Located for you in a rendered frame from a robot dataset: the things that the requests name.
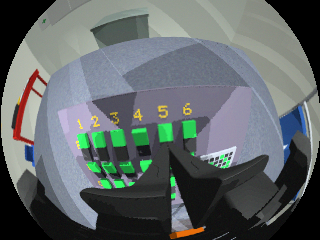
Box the pale lilac switch panel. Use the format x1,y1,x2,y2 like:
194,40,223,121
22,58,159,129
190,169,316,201
57,85,252,189

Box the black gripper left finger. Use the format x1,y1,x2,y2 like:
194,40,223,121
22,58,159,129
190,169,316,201
80,144,172,235

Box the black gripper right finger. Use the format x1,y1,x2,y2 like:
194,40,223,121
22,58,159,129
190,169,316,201
167,143,269,229

